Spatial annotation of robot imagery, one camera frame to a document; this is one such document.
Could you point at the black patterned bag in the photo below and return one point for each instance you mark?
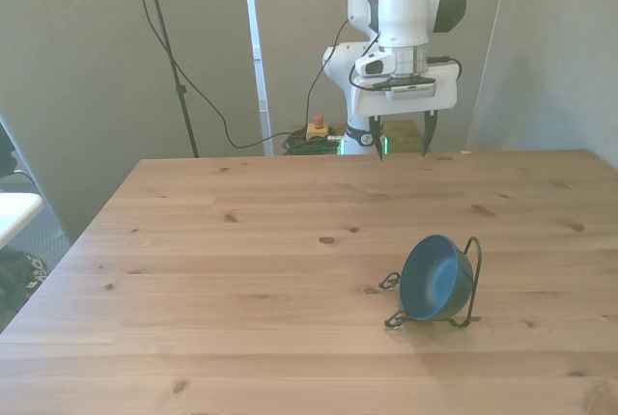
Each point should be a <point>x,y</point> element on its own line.
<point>26,275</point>

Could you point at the black camera stand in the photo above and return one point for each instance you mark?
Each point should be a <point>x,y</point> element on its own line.
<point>166,43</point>

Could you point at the yellow emergency stop box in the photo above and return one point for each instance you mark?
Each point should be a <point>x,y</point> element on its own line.
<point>317,131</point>

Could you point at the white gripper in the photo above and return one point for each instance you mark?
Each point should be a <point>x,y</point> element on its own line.
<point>444,91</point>

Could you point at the blue bowl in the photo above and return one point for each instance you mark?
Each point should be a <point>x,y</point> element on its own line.
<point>434,280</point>

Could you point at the white vertical partition post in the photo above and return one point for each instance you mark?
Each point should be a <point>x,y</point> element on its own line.
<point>256,48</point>

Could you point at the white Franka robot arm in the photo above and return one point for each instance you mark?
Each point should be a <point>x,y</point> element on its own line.
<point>403,0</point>

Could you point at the white side table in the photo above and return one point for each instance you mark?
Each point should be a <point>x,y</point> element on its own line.
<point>14,214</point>

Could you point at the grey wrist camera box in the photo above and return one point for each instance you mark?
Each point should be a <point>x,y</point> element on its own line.
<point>412,91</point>

